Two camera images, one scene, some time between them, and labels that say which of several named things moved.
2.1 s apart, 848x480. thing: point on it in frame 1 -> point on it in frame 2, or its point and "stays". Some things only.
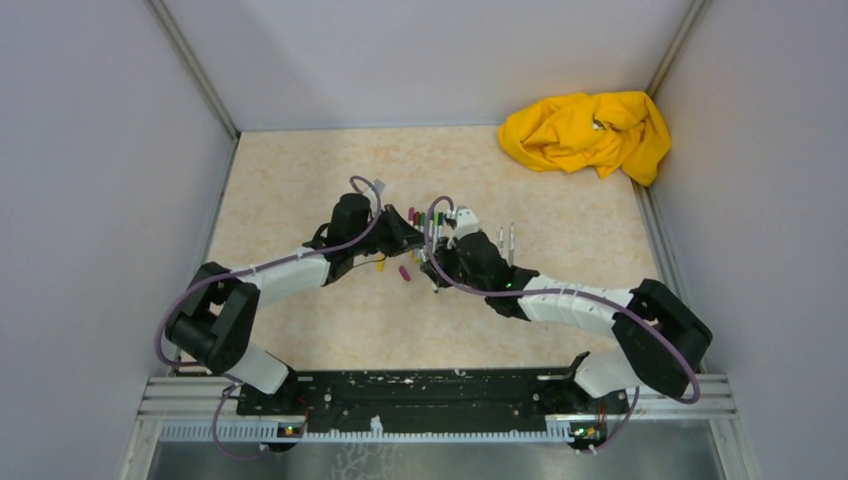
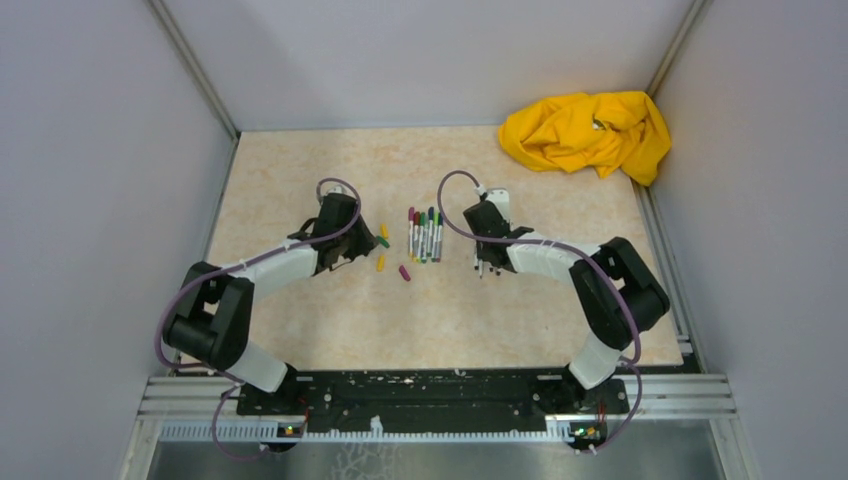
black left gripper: x=400 y=234 -> x=366 y=243
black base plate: x=428 y=397 stays
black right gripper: x=444 y=252 -> x=480 y=251
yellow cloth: x=610 y=133 stays
